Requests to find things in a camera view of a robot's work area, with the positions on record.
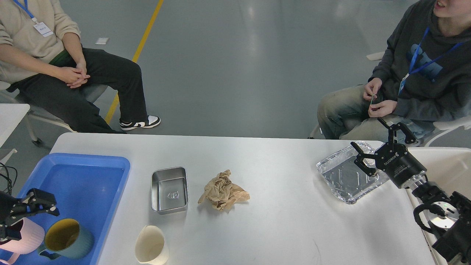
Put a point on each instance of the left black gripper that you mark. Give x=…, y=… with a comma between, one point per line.
x=14, y=210

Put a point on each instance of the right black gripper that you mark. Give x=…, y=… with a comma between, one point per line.
x=393, y=158

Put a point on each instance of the dark teal mug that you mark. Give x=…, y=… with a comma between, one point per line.
x=66, y=238

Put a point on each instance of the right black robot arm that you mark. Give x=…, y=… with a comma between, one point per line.
x=446, y=217

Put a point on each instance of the pink ribbed mug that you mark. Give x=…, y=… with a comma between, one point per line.
x=32, y=237

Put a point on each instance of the aluminium foil tray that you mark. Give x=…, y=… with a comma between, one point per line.
x=345, y=179

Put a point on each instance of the white chair of right person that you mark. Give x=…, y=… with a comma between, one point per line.
x=443, y=128

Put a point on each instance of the blue plastic tray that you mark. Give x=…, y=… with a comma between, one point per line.
x=87, y=188

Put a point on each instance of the person in grey hoodie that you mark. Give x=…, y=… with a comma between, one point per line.
x=422, y=78

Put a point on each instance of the white side table left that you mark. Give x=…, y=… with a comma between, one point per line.
x=11, y=114

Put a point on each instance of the grey office chair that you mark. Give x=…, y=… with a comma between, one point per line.
x=91, y=93

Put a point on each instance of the cream paper cup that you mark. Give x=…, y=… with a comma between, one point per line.
x=151, y=246

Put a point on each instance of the small steel rectangular tin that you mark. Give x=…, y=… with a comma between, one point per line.
x=169, y=192

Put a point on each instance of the person in beige shirt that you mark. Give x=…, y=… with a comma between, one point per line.
x=42, y=57

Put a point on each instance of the crumpled brown paper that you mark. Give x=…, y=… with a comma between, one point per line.
x=222, y=193

